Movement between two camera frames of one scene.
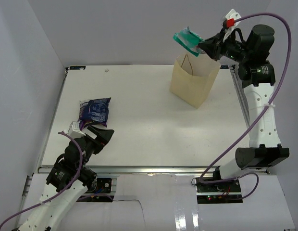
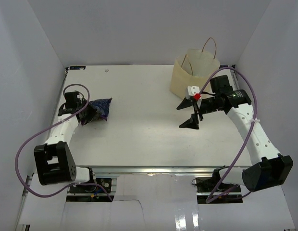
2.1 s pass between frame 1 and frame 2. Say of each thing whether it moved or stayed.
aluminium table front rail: stayed
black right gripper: moved
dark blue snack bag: moved
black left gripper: moved
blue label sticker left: stayed
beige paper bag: stayed
